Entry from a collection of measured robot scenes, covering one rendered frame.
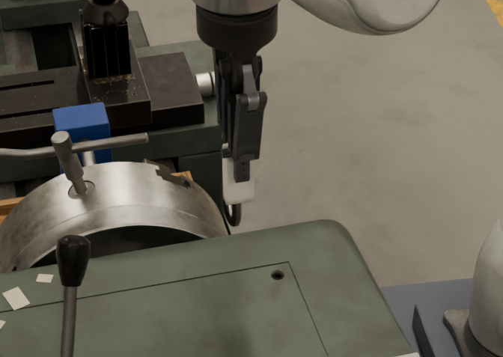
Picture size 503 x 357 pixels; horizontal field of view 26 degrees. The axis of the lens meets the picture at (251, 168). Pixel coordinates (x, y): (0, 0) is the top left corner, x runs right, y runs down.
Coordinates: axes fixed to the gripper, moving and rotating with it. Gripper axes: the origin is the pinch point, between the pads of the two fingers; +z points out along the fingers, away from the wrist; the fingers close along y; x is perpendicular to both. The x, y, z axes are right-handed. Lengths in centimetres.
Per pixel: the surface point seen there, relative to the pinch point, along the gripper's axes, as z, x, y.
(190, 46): 45, -14, 98
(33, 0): 46, 15, 125
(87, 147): 7.0, 13.8, 17.8
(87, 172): 13.9, 13.8, 22.0
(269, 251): 12.1, -3.6, 0.6
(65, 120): 27, 14, 52
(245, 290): 12.1, 0.4, -4.8
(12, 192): 51, 24, 68
